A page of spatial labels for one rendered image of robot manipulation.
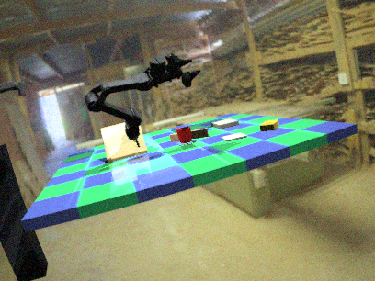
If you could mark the white flat square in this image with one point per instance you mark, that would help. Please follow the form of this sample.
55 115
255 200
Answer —
235 136

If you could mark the tan wooden flat bar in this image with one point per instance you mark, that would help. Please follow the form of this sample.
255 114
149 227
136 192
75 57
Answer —
198 133

